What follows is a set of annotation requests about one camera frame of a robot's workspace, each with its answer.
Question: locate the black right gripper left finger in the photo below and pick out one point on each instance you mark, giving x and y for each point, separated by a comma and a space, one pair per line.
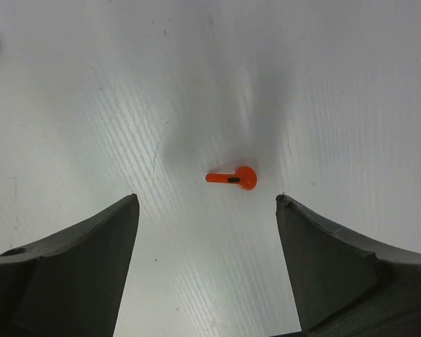
71, 282

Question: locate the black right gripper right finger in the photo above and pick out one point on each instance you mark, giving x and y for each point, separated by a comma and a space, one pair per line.
345, 283

